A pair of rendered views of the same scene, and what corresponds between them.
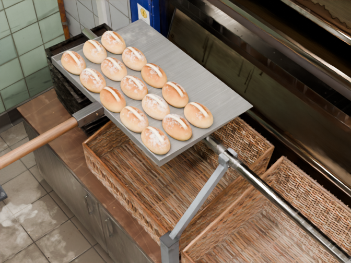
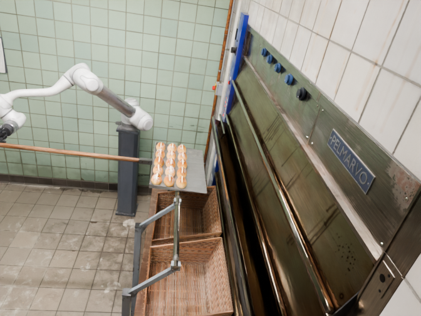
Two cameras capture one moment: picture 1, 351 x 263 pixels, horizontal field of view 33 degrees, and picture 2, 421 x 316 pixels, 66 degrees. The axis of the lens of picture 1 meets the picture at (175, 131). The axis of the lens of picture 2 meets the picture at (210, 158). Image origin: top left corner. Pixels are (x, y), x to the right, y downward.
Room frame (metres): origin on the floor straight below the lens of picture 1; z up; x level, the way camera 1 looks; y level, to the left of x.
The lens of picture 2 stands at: (-0.25, -1.03, 2.37)
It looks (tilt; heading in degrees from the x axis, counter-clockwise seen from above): 30 degrees down; 29
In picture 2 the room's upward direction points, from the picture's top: 10 degrees clockwise
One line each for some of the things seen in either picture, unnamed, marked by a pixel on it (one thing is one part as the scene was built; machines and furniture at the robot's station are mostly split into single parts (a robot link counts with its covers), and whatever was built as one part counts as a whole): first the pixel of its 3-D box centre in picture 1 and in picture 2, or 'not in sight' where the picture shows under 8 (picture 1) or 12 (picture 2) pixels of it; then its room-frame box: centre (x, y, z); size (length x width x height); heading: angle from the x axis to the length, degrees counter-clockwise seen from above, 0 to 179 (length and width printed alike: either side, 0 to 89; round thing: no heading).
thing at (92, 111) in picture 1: (88, 114); (145, 161); (1.17, 0.25, 1.20); 0.09 x 0.04 x 0.03; 129
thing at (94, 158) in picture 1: (174, 157); (185, 217); (1.38, 0.00, 0.72); 0.56 x 0.49 x 0.28; 38
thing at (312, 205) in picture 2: not in sight; (270, 125); (1.10, -0.56, 1.80); 1.79 x 0.11 x 0.19; 38
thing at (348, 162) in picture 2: not in sight; (286, 84); (1.11, -0.58, 1.99); 1.80 x 0.08 x 0.21; 38
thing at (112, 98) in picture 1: (112, 97); (159, 160); (1.22, 0.18, 1.21); 0.10 x 0.07 x 0.06; 37
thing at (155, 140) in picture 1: (155, 138); (156, 178); (1.06, 0.06, 1.21); 0.10 x 0.07 x 0.05; 40
